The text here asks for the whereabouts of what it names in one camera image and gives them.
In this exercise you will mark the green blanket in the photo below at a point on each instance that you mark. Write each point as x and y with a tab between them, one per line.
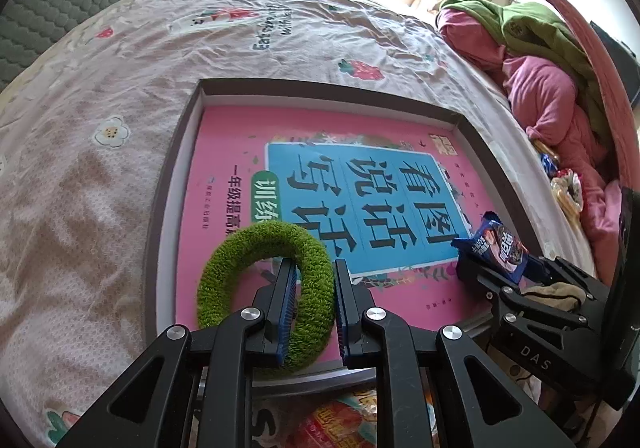
540	28

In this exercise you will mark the pink book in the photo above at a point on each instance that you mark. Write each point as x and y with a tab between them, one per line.
230	153

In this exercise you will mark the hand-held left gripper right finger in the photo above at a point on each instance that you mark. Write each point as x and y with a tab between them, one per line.
342	318

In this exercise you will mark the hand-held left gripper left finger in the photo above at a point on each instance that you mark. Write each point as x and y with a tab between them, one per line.
284	318

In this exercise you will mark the black screen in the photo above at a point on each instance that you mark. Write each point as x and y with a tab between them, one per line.
620	58

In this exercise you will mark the blue snack packet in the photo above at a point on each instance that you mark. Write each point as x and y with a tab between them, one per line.
492	243

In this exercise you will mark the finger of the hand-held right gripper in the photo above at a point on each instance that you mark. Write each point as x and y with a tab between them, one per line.
480	278
570	275

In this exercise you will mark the small biscuit packet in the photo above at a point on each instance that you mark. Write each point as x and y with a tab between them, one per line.
542	148

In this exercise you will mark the red snack packet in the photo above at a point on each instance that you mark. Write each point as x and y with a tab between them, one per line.
335	423

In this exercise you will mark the pink garment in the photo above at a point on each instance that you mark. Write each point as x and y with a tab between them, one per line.
540	88

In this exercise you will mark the printed bed sheet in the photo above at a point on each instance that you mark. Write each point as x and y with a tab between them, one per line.
100	78

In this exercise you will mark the green fuzzy scrunchie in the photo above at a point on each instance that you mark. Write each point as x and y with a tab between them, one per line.
215	278

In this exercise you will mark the yellow biscuit packet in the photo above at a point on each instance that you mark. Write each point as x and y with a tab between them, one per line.
570	208

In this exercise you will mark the grey shallow box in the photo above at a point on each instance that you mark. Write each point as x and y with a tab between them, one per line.
167	228

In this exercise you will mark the small blue packet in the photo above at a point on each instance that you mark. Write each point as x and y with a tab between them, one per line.
549	164

